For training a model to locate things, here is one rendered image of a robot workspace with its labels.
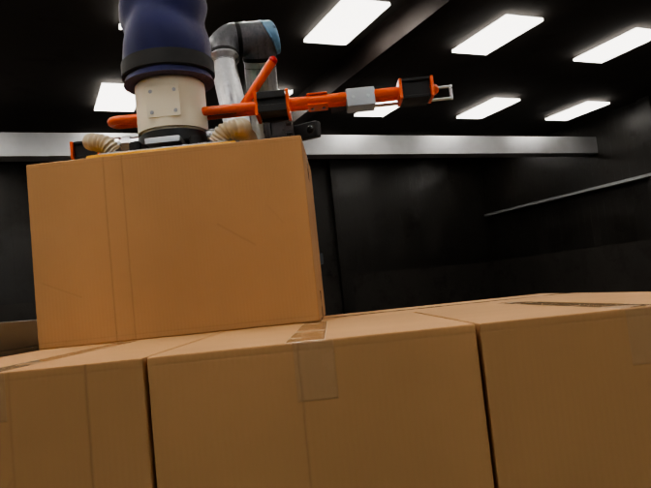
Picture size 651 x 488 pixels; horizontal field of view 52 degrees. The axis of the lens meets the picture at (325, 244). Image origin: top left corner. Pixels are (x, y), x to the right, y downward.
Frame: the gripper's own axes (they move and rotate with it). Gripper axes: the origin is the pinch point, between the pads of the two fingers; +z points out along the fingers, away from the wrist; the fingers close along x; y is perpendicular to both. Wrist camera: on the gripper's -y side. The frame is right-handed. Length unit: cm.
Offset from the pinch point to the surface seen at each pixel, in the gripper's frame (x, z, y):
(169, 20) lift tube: 20.0, 24.0, 24.1
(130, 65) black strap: 10.7, 23.0, 34.3
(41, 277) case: -38, 34, 54
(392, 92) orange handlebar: -0.5, 17.0, -26.8
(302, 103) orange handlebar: -0.8, 16.8, -4.9
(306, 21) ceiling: 290, -617, -7
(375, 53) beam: 259, -667, -91
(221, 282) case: -43, 34, 16
